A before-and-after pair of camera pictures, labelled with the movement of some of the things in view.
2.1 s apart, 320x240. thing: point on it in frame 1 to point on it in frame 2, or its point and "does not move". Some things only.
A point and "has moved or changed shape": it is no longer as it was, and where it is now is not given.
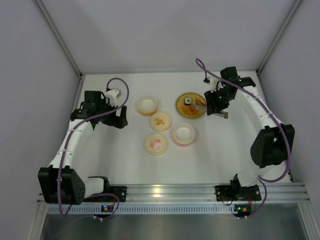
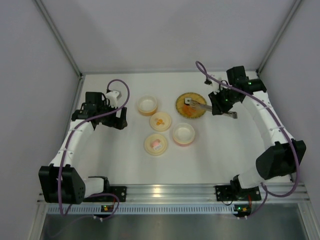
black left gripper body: (118, 116) does not move
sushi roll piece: (187, 100) does not move
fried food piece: (189, 109) does not move
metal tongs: (199, 104) has moved or changed shape
